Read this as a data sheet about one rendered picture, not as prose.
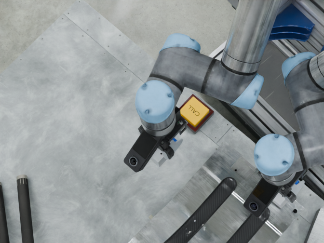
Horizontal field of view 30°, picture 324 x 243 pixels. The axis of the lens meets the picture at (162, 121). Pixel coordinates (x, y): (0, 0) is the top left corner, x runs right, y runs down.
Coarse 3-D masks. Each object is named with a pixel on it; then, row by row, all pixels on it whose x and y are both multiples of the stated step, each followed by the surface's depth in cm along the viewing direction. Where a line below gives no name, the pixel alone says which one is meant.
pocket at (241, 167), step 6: (240, 162) 157; (246, 162) 155; (234, 168) 156; (240, 168) 156; (246, 168) 156; (252, 168) 155; (240, 174) 156; (246, 174) 156; (252, 174) 156; (246, 180) 155
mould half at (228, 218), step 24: (216, 168) 154; (192, 192) 153; (240, 192) 152; (168, 216) 150; (216, 216) 151; (240, 216) 150; (288, 216) 149; (144, 240) 145; (192, 240) 148; (216, 240) 149; (264, 240) 148
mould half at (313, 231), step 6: (318, 210) 155; (318, 216) 152; (312, 222) 156; (318, 222) 152; (312, 228) 152; (318, 228) 152; (312, 234) 151; (318, 234) 151; (306, 240) 153; (312, 240) 151; (318, 240) 151
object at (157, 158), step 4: (176, 140) 151; (156, 152) 149; (160, 152) 149; (152, 156) 149; (156, 156) 149; (160, 156) 149; (152, 160) 152; (156, 160) 148; (160, 160) 148; (164, 160) 152; (156, 164) 153; (160, 164) 152
